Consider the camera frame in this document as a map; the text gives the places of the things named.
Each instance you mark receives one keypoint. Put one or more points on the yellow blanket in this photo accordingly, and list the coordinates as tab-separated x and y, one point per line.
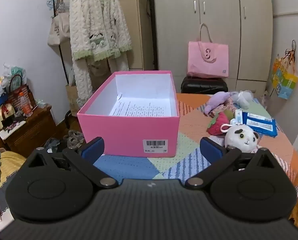
8	165

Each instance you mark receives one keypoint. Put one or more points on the white green plastic bag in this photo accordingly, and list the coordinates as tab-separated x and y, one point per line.
16	71

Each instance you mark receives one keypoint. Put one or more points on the strawberry plush toy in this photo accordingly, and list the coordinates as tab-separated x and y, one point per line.
217	123

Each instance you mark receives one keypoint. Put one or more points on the black clothes rack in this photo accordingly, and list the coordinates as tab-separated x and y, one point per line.
61	62

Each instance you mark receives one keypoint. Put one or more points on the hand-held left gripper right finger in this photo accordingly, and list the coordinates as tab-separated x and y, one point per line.
211	149

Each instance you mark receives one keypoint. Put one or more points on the brown shopping bag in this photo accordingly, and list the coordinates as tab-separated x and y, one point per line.
22	100

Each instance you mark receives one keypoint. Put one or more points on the purple plush toy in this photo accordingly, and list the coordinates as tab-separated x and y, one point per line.
215	100

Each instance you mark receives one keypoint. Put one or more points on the colourful paper bag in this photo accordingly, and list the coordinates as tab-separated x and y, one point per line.
285	82

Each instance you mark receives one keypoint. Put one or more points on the wooden nightstand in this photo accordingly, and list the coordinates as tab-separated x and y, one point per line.
31	132

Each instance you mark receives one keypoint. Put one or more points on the grey shoes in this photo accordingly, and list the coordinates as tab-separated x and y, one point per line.
75	138

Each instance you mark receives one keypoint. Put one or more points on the white mesh bath sponge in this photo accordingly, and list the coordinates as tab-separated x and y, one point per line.
242	96

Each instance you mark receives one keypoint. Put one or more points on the black suitcase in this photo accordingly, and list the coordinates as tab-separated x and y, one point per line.
204	85

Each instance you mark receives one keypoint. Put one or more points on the beige wardrobe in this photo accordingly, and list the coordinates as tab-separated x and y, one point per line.
219	30

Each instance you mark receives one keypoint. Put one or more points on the pink cardboard box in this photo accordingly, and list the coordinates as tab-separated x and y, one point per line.
129	132

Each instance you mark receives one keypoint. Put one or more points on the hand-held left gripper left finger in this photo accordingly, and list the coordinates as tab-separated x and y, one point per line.
93	148

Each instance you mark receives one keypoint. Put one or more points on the cream gift box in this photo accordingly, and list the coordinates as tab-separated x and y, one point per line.
1	116

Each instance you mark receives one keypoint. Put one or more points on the pink paper bag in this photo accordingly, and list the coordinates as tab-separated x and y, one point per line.
207	60

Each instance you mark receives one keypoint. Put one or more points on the small white tissue packet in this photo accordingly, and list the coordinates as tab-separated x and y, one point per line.
238	116

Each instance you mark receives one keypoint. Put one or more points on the floral pink scrunchie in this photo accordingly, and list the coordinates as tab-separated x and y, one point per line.
230	107

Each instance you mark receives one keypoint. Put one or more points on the blue wet wipes packet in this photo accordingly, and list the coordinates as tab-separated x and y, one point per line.
260	123

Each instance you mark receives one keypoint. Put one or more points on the canvas tote bag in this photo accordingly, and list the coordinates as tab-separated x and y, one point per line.
57	30

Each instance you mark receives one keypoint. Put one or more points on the white flat box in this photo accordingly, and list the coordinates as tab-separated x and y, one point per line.
6	135

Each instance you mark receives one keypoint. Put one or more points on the printed paper sheet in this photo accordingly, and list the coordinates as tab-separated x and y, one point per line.
141	107

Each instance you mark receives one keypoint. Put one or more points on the cream knitted cardigan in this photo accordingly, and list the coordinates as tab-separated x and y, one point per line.
98	30

